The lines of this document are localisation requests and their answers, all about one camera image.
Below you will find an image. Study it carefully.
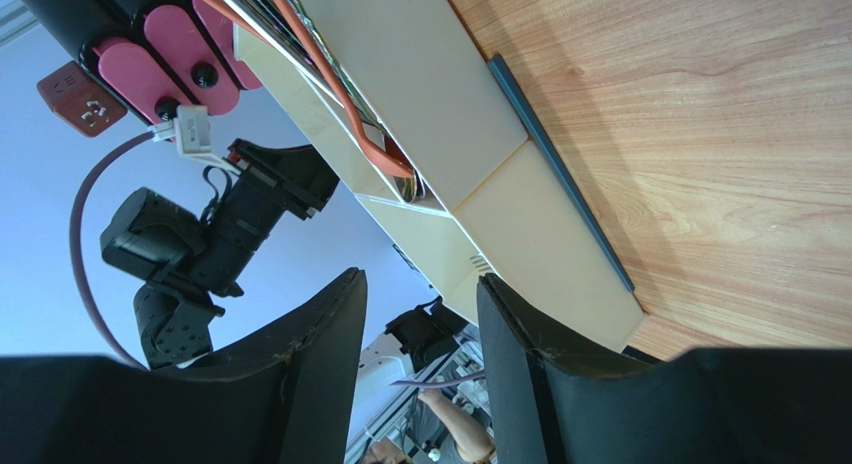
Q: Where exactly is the white divided utensil tray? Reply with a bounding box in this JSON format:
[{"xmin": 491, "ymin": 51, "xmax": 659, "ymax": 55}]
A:
[{"xmin": 235, "ymin": 0, "xmax": 644, "ymax": 351}]

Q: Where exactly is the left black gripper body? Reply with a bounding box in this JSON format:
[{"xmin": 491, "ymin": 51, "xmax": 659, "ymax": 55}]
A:
[{"xmin": 186, "ymin": 139, "xmax": 340, "ymax": 297}]

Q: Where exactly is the orange spoon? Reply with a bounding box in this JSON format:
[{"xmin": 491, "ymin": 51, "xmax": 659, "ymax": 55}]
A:
[
  {"xmin": 201, "ymin": 0, "xmax": 266, "ymax": 41},
  {"xmin": 272, "ymin": 0, "xmax": 414, "ymax": 179}
]

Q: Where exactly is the large silver spoon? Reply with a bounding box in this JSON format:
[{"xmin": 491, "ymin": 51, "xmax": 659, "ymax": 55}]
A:
[{"xmin": 221, "ymin": 0, "xmax": 427, "ymax": 203}]

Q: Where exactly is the black pink drawer box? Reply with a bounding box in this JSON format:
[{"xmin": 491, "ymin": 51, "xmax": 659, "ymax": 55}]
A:
[{"xmin": 20, "ymin": 0, "xmax": 262, "ymax": 124}]

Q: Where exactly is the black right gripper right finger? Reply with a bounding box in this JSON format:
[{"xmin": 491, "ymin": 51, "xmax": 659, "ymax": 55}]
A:
[{"xmin": 477, "ymin": 274, "xmax": 851, "ymax": 463}]

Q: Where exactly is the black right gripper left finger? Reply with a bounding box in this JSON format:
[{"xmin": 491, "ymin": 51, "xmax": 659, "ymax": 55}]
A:
[{"xmin": 1, "ymin": 268, "xmax": 368, "ymax": 463}]

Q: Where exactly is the person in background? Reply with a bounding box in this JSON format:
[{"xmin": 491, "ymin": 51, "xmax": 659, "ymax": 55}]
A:
[{"xmin": 360, "ymin": 389, "xmax": 496, "ymax": 464}]

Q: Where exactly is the brown cube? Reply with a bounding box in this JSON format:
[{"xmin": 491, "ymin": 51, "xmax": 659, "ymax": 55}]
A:
[{"xmin": 36, "ymin": 61, "xmax": 128, "ymax": 138}]

